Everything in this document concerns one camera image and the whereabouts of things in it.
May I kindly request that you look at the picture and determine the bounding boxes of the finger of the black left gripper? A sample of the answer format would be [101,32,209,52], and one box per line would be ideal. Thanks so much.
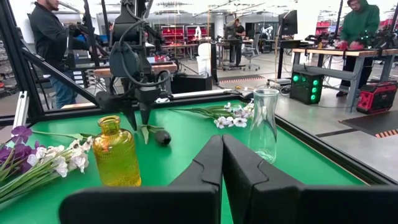
[121,107,137,131]
[139,102,153,126]

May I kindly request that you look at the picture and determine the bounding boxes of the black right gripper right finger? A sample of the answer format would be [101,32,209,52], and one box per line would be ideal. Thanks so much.
[222,134,398,224]

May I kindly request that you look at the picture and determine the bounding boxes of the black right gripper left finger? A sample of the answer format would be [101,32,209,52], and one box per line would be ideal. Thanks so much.
[58,134,224,224]

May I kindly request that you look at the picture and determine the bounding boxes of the red artificial tulip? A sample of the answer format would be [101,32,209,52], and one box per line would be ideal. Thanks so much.
[136,123,172,146]

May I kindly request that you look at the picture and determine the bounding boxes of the green flower stems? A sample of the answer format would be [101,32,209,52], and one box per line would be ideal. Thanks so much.
[169,100,255,129]

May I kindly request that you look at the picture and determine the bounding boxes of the white artificial flower bunch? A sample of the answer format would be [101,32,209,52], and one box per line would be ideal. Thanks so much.
[0,136,94,205]

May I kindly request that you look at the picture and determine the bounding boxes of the single purple flower stem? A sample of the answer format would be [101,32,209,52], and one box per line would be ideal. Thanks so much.
[11,125,97,144]

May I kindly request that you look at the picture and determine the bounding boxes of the purple artificial flower bunch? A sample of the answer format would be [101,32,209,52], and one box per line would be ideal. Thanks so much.
[0,140,46,183]

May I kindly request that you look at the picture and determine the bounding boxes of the yellow glass vase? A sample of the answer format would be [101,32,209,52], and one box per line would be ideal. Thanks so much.
[92,115,142,187]

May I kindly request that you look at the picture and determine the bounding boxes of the clear glass vase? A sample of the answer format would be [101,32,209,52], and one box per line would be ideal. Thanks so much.
[248,88,280,165]

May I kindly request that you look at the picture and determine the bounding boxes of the black box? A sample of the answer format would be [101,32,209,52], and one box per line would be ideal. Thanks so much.
[170,74,214,94]

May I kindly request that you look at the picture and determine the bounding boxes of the red storage shelves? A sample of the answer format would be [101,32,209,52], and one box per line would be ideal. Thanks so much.
[160,24,208,44]

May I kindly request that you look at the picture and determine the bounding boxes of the white bin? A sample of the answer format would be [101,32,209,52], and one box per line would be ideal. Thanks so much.
[196,42,213,77]

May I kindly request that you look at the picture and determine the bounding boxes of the person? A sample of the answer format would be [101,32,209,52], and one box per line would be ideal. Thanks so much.
[335,0,382,98]
[29,0,105,110]
[233,17,246,40]

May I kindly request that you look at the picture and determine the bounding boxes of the grey office chair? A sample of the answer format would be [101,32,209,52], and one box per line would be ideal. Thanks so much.
[241,33,262,72]

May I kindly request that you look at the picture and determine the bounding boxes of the black computer tower green lights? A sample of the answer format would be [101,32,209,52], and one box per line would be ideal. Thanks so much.
[289,71,325,105]

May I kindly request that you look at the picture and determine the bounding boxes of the red black power station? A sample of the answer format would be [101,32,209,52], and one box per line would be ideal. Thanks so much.
[356,80,398,115]

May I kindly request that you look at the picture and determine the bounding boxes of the black monitor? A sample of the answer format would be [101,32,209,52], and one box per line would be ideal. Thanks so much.
[277,9,299,37]

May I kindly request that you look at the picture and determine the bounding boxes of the wooden workbench grey legs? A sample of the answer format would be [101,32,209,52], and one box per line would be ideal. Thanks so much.
[292,47,398,113]

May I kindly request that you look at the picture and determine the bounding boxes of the white rail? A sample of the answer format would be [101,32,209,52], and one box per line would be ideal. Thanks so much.
[170,88,234,100]

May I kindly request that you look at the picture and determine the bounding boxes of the silver aluminium bracket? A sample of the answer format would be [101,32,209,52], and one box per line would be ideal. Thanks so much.
[12,91,30,128]

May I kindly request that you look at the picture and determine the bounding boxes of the black table frame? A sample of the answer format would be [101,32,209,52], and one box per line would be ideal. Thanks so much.
[0,0,398,186]

